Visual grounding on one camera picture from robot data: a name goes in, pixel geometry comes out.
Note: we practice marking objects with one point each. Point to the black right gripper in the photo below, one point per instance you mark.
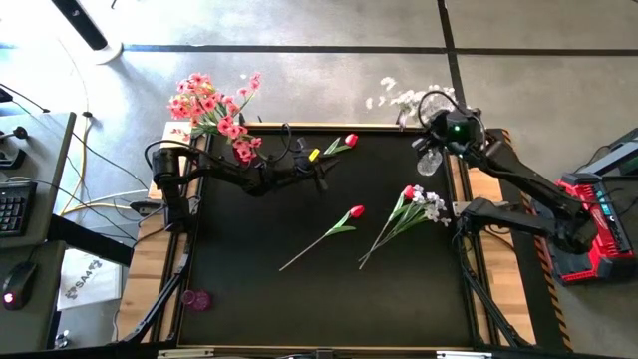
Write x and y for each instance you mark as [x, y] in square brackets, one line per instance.
[426, 139]

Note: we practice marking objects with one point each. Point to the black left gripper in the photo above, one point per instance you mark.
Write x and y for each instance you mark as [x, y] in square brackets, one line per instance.
[306, 167]

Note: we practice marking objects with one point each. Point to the small purple glass vase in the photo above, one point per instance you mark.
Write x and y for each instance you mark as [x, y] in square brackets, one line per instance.
[197, 300]

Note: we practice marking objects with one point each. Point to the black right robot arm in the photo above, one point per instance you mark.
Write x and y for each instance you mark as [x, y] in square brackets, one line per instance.
[528, 179]

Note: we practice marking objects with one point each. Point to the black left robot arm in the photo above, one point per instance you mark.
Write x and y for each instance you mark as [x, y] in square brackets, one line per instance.
[224, 172]

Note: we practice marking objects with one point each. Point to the clear glass vase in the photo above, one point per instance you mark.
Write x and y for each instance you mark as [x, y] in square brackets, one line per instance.
[428, 164]

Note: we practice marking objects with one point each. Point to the grey angled stand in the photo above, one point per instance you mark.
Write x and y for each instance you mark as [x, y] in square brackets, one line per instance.
[615, 158]

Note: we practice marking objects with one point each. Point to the red power station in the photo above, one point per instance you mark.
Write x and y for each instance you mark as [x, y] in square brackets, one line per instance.
[580, 273]

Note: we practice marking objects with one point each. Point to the black hazard-striped floor strip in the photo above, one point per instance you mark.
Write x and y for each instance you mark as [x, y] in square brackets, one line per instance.
[545, 309]

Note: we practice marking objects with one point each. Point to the white label plate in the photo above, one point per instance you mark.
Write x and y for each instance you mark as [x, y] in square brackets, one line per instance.
[463, 355]
[184, 353]

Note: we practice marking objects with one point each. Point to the black desk crossbar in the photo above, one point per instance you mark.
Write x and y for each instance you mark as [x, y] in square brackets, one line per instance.
[90, 242]

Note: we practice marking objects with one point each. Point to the white paper sheet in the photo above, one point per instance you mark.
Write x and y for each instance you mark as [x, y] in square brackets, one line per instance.
[90, 279]

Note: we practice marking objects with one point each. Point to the grey desk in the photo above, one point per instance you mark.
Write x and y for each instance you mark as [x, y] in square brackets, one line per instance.
[50, 149]

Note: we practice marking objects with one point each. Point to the black pole with white base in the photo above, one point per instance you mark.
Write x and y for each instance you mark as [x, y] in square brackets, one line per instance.
[80, 22]

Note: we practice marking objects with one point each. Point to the black desk gadget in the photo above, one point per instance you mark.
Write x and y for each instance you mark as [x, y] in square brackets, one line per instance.
[12, 158]

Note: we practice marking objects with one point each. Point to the black keyboard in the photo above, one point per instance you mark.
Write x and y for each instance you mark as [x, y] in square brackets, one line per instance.
[15, 209]

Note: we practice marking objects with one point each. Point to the silver caster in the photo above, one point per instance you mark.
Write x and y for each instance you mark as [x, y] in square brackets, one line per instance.
[62, 340]

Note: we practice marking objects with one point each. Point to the black computer mouse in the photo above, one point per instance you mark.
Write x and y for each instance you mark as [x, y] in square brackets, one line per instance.
[20, 284]

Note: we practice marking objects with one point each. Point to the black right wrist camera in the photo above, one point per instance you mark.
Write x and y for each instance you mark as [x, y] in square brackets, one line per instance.
[456, 130]

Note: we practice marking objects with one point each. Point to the black frame clamp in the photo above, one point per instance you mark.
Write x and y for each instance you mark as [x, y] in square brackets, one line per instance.
[241, 120]

